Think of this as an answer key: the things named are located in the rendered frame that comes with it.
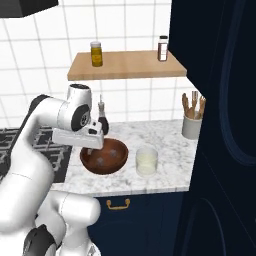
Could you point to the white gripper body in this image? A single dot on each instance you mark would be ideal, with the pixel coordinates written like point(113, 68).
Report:
point(75, 138)

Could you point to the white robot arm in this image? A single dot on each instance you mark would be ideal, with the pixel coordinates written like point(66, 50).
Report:
point(30, 173)

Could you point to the pale ice cube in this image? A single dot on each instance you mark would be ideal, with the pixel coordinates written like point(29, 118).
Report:
point(113, 153)
point(100, 161)

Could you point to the brown wooden bowl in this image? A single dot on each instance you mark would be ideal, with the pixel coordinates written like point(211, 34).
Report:
point(113, 165)

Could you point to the glass of lemonade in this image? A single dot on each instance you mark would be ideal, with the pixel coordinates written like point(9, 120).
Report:
point(146, 163)

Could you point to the dark navy fridge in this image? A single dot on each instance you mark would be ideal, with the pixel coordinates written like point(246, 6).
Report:
point(226, 133)

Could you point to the black gas hob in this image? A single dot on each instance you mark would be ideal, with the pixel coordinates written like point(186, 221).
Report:
point(58, 156)

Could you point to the yellow spice jar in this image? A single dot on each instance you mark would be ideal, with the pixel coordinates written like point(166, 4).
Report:
point(96, 55)

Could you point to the navy cupboard drawer front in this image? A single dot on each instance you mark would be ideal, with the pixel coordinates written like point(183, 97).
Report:
point(143, 226)

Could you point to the wooden spoon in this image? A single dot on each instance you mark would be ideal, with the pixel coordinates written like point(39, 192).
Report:
point(185, 103)

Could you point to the white utensil pot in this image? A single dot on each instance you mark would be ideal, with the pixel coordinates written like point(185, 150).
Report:
point(191, 128)

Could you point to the brown spice bottle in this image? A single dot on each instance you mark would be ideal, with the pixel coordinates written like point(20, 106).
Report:
point(162, 50)

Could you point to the wooden fork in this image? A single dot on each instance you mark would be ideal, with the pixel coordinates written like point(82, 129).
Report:
point(194, 100)

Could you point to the wooden spatula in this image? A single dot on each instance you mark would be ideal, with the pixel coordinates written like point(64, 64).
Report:
point(202, 105)

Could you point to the dark range hood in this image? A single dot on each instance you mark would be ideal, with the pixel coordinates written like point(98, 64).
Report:
point(23, 6)

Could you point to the wooden wall shelf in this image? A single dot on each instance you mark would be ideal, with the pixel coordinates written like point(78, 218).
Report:
point(130, 68)

